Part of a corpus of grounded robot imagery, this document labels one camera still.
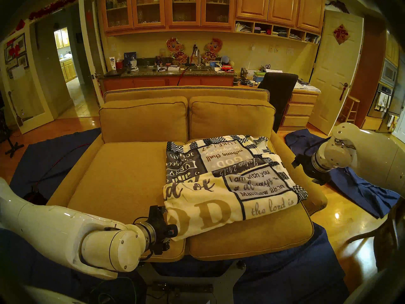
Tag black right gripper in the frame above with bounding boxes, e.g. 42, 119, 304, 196
291, 154, 331, 186

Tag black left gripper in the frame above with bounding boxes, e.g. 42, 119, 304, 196
148, 206, 178, 256

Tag printed scripture fleece blanket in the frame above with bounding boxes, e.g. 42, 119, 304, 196
163, 135, 308, 241

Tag crumpled navy cloth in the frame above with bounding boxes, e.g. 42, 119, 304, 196
285, 128, 401, 219

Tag wooden desk with drawers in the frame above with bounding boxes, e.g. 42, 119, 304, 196
278, 85, 321, 131

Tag black power strip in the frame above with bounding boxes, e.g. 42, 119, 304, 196
152, 283, 214, 294

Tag mustard sofa seat cushion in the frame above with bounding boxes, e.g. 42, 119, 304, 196
59, 142, 188, 263
187, 137, 314, 261

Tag wooden stool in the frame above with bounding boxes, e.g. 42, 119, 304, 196
336, 95, 360, 126

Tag dark office chair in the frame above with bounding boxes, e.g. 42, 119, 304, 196
258, 72, 299, 133

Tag mustard sofa back cushion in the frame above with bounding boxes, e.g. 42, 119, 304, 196
189, 96, 276, 141
99, 97, 189, 144

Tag white panel door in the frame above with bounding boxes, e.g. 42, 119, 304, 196
308, 10, 364, 136

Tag large navy floor cloth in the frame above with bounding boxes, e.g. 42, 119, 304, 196
0, 128, 345, 304

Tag red diamond door ornament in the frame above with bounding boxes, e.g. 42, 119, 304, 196
333, 24, 350, 45

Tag mustard fabric loveseat sofa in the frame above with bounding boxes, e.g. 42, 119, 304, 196
45, 86, 328, 263

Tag wooden cubby shelf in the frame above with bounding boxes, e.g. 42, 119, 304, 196
235, 20, 321, 45

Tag granite top counter cabinet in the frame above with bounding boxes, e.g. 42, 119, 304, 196
99, 66, 237, 92

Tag black floor stand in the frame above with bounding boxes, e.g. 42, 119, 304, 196
0, 110, 24, 158

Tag white glass french door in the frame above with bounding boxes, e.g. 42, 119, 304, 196
0, 22, 54, 134

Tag red garland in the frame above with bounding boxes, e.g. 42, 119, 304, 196
28, 0, 79, 20

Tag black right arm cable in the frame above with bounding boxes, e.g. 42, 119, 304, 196
304, 137, 331, 156

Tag thin green cable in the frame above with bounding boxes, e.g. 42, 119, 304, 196
90, 276, 137, 304

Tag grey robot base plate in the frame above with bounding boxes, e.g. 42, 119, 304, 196
136, 259, 246, 304

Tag thin red cable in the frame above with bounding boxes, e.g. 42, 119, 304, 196
32, 143, 92, 193

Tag steel wall oven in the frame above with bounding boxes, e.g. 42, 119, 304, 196
375, 59, 398, 118

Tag black cable spool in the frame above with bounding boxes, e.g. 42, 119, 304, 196
24, 190, 48, 206

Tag cartoon pig wall decoration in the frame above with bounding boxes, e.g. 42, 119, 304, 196
202, 38, 223, 62
166, 37, 187, 65

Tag wooden wall cabinets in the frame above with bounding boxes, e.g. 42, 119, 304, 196
101, 0, 326, 35

